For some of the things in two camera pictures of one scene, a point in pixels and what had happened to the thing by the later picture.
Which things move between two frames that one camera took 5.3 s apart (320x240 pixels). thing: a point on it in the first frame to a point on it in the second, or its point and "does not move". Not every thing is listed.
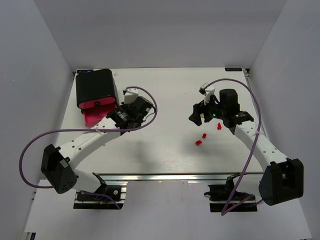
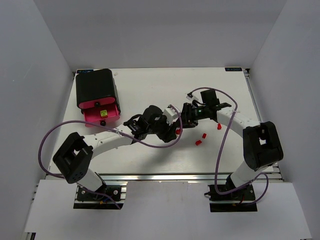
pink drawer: (93, 115) does not move
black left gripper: (144, 105) to (167, 130)
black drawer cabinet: (95, 84) does not move
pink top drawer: (96, 103) does not move
